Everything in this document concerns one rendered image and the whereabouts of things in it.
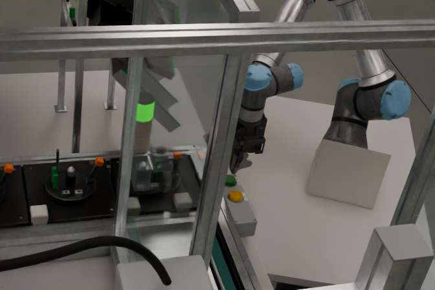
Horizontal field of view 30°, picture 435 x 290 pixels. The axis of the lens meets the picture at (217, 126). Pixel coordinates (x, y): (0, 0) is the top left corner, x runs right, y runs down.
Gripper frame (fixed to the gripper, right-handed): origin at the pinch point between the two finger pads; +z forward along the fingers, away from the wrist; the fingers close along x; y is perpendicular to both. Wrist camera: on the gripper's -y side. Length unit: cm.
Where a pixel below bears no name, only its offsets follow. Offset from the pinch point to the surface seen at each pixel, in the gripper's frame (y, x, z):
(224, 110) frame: -37, -76, -81
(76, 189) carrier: -46.0, -2.9, 0.1
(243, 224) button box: -0.7, -17.4, 5.2
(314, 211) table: 28.3, -5.8, 14.7
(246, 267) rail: -5.2, -34.0, 4.6
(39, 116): -50, 50, 15
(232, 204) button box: -2.0, -9.8, 4.6
